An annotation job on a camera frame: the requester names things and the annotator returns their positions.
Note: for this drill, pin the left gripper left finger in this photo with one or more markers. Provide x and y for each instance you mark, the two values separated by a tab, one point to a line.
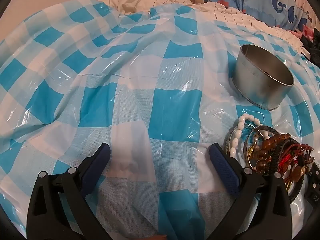
46	218

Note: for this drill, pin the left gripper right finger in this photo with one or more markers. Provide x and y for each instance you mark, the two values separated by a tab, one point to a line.
272	218

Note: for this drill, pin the silver bangle with charm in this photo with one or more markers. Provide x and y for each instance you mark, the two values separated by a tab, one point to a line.
252	140

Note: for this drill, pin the patterned metal bangle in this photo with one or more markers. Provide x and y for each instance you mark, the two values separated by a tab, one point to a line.
233	142

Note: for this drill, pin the round silver metal tin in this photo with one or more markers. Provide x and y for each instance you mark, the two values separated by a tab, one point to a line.
261	77

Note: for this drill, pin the blue white checkered plastic sheet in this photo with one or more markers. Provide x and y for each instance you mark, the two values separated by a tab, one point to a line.
156	86

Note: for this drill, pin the black clothing pile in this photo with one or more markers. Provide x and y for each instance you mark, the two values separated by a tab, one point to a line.
310	39

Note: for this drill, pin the white striped quilt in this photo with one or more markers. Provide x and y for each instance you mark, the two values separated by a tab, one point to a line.
200	7

